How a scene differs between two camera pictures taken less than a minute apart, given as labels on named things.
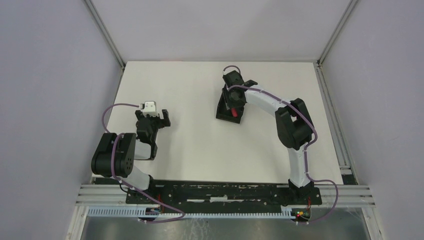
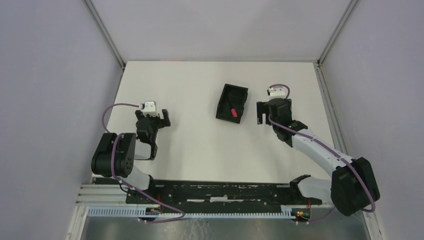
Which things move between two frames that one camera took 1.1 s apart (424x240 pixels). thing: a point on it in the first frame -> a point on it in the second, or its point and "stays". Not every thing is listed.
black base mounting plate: [224, 194] stays
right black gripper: [228, 112] -> [265, 110]
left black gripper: [152, 120] stays
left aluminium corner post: [103, 29] stays
